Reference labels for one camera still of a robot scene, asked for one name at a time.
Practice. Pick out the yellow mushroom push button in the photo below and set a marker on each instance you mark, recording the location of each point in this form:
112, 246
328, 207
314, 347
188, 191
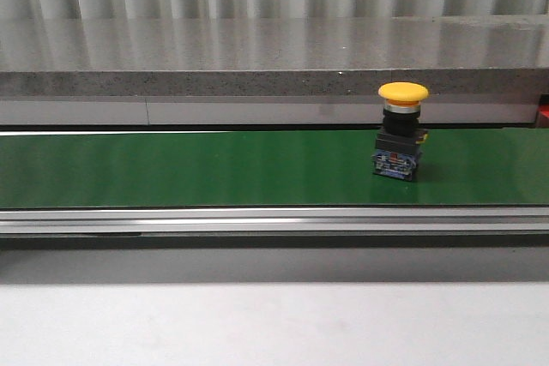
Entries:
398, 142

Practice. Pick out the aluminium conveyor frame rail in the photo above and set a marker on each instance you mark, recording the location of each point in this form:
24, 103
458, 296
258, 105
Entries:
263, 221

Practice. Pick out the red plastic tray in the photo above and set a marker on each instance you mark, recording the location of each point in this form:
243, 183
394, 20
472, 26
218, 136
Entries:
542, 117

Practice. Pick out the grey speckled stone counter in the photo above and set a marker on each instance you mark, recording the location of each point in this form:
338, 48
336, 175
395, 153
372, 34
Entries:
155, 72

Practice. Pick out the green conveyor belt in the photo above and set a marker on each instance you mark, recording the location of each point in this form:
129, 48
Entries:
268, 168

